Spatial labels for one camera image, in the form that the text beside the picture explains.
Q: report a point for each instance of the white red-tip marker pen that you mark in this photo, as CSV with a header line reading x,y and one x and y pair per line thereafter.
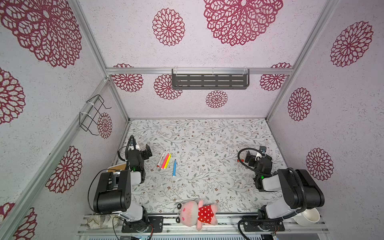
x,y
161,159

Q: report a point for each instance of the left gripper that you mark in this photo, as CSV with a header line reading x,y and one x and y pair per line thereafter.
x,y
147,151

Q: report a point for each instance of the pink highlighter pen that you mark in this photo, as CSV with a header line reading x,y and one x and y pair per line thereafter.
x,y
164,161

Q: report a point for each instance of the yellow highlighter pen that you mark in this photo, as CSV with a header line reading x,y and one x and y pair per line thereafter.
x,y
167,161

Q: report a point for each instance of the pink plush pig toy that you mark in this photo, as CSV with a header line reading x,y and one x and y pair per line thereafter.
x,y
195,213

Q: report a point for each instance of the dark grey wall shelf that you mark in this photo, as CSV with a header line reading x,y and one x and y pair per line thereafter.
x,y
212,81

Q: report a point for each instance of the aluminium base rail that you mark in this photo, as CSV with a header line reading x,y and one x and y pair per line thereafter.
x,y
227,225

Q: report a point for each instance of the white cup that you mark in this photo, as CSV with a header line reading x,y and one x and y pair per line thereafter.
x,y
307,218

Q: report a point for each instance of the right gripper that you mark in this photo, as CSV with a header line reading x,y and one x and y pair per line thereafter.
x,y
249,159

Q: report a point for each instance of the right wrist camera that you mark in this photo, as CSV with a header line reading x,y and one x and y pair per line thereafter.
x,y
261,152

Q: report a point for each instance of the white wooden-top box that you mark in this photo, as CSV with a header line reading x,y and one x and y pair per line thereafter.
x,y
118,168

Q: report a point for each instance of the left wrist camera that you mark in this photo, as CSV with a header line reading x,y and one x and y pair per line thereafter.
x,y
132,144

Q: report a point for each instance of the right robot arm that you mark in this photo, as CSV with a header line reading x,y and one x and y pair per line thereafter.
x,y
300,192

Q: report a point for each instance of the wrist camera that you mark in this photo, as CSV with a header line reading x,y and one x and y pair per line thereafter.
x,y
132,144
261,152

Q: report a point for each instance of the blue highlighter pen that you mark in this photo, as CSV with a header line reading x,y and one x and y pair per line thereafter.
x,y
175,168

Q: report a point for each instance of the black wire wall rack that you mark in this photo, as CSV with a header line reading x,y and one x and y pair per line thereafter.
x,y
96,121

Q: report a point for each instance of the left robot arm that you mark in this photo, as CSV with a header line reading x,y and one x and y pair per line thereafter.
x,y
114,190

